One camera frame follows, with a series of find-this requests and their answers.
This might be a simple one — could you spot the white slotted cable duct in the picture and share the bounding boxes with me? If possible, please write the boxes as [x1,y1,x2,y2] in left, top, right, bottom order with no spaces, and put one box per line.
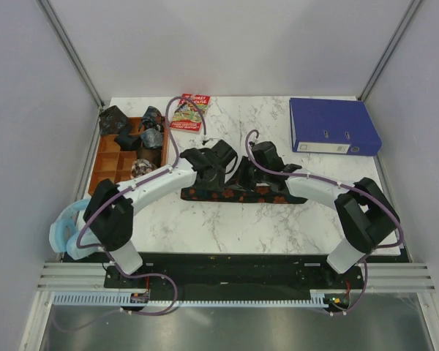
[51,290,346,308]

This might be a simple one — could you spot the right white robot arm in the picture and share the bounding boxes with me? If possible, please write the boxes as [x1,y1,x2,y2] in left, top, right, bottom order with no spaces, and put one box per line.
[245,141,401,288]

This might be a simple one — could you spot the black tie orange flowers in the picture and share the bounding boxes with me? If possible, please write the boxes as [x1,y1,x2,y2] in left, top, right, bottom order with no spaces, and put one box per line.
[180,187,307,205]

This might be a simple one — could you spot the dark navy tie in tray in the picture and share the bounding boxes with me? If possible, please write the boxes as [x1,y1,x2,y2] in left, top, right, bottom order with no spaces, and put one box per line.
[114,124,141,151]

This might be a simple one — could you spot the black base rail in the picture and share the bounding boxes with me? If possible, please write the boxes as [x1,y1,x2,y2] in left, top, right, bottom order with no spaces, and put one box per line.
[104,253,363,298]

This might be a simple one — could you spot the right aluminium frame post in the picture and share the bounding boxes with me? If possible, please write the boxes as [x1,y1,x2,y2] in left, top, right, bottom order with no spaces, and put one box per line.
[358,0,425,102]

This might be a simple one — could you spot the rolled grey blue tie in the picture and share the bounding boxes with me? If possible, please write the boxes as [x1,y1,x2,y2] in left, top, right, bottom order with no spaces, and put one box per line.
[140,128,163,149]

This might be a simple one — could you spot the left aluminium frame post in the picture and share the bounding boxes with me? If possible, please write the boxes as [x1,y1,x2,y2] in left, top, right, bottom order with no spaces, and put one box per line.
[36,0,105,110]

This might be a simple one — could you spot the aluminium extrusion rail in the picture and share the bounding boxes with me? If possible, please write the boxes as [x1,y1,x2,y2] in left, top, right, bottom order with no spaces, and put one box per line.
[37,263,435,293]

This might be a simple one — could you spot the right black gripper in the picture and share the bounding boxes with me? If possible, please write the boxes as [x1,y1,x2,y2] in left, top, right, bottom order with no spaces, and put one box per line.
[225,156,269,192]

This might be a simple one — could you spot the dark blue patterned tie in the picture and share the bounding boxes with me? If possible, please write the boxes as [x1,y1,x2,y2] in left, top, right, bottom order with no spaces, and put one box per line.
[98,105,129,137]

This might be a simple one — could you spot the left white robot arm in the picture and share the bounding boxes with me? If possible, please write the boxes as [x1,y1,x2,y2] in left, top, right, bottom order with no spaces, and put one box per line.
[80,140,238,287]

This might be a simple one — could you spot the rolled teal patterned tie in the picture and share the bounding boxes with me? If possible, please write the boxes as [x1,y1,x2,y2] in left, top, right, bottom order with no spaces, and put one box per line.
[139,106,165,132]

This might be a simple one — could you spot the aluminium frame post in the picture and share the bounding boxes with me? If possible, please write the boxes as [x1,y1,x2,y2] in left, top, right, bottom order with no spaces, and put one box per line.
[358,0,425,102]
[36,0,105,110]

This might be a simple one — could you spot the wooden compartment tray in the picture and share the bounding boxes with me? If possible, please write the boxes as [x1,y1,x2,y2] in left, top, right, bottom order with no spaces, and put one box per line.
[87,117,169,195]

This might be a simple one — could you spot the red paperback book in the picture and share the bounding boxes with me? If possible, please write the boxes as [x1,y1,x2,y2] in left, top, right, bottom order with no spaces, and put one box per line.
[170,94,211,132]

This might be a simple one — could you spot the blue ring binder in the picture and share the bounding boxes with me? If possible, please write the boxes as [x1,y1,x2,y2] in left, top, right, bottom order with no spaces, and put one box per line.
[289,97,382,156]

